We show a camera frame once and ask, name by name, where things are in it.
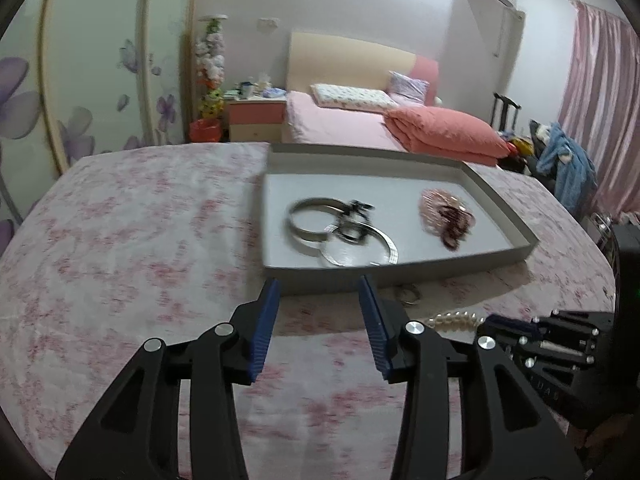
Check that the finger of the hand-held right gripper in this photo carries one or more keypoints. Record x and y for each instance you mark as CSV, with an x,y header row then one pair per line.
x,y
515,329
550,360

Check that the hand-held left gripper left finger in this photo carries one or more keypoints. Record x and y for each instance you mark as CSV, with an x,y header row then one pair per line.
x,y
262,330

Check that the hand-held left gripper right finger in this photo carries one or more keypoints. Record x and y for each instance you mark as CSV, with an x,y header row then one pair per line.
x,y
372,330

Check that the thin silver bangle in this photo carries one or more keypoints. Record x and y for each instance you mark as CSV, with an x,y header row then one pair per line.
x,y
392,250

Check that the thick silver bangle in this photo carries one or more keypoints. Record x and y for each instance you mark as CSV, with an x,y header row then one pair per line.
x,y
302,237

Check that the black hair clip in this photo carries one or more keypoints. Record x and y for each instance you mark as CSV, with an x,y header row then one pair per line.
x,y
352,210

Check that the grey cardboard tray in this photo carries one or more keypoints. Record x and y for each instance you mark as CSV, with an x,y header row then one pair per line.
x,y
350,180

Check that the pink floral cloth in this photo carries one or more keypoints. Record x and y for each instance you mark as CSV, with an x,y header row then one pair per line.
x,y
125,235

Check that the blue garment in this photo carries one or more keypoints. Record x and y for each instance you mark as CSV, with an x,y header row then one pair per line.
x,y
570,170

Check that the red yellow bundle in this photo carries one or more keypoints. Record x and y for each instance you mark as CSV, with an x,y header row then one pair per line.
x,y
520,146

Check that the red trash bin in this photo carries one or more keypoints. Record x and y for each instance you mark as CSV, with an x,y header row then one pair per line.
x,y
205,131

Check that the pink beige nightstand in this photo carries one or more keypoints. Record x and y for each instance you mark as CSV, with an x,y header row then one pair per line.
x,y
255,120

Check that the folded salmon quilt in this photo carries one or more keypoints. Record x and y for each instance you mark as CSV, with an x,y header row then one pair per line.
x,y
445,130

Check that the bed with pink sheet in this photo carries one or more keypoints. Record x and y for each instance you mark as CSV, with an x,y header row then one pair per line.
x,y
340,120

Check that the dark wooden chair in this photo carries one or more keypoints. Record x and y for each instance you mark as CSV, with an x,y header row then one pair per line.
x,y
500,110

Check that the floral pillow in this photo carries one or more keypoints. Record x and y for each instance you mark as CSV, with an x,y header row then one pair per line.
x,y
350,95

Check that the blue tissue pack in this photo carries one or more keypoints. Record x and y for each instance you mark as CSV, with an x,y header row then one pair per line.
x,y
274,93

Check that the white mug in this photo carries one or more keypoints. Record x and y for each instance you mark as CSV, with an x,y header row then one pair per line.
x,y
246,90

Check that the pink curtain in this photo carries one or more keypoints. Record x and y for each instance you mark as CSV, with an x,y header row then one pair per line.
x,y
600,100

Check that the purple patterned pillow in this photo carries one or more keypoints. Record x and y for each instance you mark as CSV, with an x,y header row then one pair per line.
x,y
407,85

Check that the beige pink headboard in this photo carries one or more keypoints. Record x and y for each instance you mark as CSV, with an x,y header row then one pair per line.
x,y
340,60

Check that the plush flower bouquet stand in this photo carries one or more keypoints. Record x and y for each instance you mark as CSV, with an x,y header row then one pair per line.
x,y
210,60

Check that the white pipe cover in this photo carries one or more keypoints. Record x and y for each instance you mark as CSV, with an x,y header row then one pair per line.
x,y
496,35

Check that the flower print sliding wardrobe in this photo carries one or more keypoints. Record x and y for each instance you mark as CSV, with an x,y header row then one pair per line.
x,y
90,60

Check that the white wall socket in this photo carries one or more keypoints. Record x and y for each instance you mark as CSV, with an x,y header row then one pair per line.
x,y
267,22

